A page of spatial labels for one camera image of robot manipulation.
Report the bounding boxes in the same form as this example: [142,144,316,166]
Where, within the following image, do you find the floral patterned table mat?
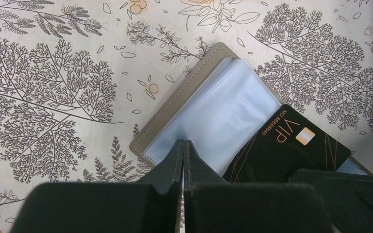
[0,0,373,233]

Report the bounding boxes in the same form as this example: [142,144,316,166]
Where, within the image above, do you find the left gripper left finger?
[11,140,185,233]

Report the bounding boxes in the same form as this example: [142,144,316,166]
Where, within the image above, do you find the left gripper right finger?
[183,140,333,233]

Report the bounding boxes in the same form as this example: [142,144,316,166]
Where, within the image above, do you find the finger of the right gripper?
[288,169,373,233]

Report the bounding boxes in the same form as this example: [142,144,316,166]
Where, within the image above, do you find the grey leather card holder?
[130,43,369,177]

